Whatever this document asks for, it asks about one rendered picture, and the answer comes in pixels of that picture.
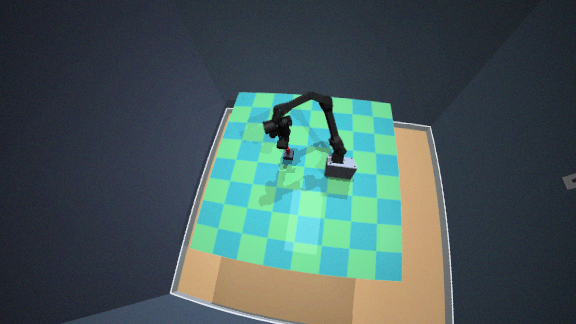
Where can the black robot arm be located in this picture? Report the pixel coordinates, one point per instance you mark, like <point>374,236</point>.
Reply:
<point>325,102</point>

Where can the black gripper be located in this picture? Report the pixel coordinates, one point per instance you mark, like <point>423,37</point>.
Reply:
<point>283,141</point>

